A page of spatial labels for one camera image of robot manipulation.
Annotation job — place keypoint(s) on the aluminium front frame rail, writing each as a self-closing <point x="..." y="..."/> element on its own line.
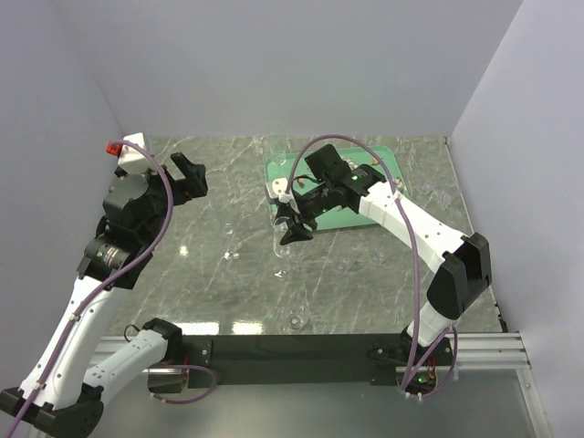
<point x="476" y="351"/>

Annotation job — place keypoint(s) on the clear wine glass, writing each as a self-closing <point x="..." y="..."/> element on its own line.
<point x="232" y="243"/>

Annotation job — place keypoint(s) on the green floral bird tray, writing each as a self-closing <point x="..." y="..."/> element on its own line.
<point x="345" y="172"/>

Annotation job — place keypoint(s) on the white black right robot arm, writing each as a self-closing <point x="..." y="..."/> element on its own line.
<point x="461" y="264"/>

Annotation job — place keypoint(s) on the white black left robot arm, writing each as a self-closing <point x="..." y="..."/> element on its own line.
<point x="64" y="396"/>

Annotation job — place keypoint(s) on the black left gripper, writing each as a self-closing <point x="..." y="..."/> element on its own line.
<point x="192" y="185"/>

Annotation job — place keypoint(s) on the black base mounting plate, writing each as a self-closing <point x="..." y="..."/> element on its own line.
<point x="378" y="359"/>

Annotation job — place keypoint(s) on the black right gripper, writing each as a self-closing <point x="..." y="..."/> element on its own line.
<point x="295" y="233"/>

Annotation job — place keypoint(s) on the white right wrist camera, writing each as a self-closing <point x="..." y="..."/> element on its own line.
<point x="277" y="190"/>

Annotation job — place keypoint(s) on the tall clear champagne flute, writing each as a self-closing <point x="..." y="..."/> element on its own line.
<point x="278" y="143"/>

